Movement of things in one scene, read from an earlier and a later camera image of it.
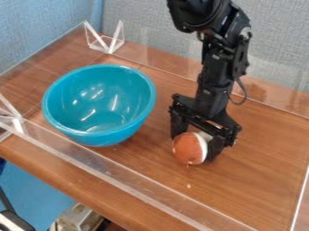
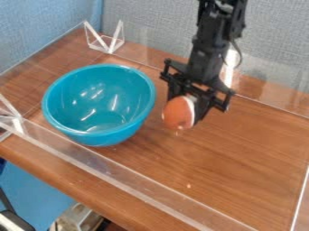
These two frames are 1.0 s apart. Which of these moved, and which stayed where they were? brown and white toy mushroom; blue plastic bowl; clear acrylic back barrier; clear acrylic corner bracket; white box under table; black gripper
Moved: brown and white toy mushroom; black gripper
Stayed: clear acrylic back barrier; blue plastic bowl; white box under table; clear acrylic corner bracket
